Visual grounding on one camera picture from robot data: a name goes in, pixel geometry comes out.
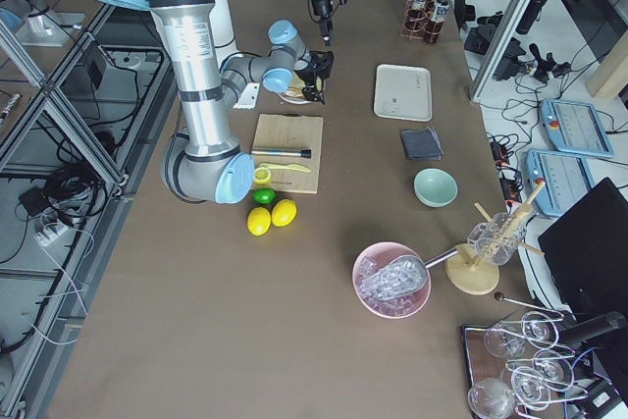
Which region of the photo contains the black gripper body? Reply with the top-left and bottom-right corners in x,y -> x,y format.
310,0 -> 347,29
296,51 -> 335,89

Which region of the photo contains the bread slice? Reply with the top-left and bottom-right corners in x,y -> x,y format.
287,76 -> 325,100

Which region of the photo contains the white plate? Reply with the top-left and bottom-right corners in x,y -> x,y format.
279,76 -> 327,106

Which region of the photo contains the cream rabbit tray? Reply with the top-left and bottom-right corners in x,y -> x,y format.
373,64 -> 433,123

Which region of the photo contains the wine glass rack tray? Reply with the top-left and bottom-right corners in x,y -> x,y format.
461,308 -> 588,418

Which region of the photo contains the wooden cutting board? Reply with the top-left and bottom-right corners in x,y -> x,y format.
251,114 -> 324,194

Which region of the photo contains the steel muddler black tip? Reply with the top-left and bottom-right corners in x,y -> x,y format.
251,148 -> 313,159

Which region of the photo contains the yellow plastic knife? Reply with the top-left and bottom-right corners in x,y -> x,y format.
259,162 -> 312,173

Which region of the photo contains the half lemon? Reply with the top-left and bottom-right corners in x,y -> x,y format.
253,167 -> 272,185

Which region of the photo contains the green lime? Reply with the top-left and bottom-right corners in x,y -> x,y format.
252,187 -> 277,205

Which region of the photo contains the bottle lower right rack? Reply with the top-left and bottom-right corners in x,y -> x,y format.
431,0 -> 449,26

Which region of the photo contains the grey folded cloth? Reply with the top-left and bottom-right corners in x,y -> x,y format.
400,128 -> 444,160

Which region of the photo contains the whole lemon upper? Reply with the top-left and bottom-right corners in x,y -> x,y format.
271,198 -> 297,227

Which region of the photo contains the whole lemon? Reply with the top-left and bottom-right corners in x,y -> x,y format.
246,207 -> 272,236
271,198 -> 297,227

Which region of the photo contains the whole lemon lower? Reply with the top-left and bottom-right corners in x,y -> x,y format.
246,207 -> 272,236

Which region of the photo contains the green bowl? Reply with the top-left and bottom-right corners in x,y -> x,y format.
413,168 -> 458,208

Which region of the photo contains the metal ice scoop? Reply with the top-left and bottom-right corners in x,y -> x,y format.
375,248 -> 458,301

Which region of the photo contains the clear ice cube pile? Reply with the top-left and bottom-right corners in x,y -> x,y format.
355,255 -> 428,318

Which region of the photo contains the pink bowl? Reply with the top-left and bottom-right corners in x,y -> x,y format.
352,241 -> 431,319

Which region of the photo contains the glass mug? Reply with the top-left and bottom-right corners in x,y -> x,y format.
467,212 -> 526,266

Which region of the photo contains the wooden mug tree stand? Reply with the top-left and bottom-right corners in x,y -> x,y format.
445,181 -> 546,295

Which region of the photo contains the black monitor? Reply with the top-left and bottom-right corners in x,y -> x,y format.
539,178 -> 627,314

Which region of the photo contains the copper wire bottle rack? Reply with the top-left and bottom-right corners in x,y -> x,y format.
400,0 -> 445,44

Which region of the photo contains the aluminium frame post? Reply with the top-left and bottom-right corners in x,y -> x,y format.
469,0 -> 530,103

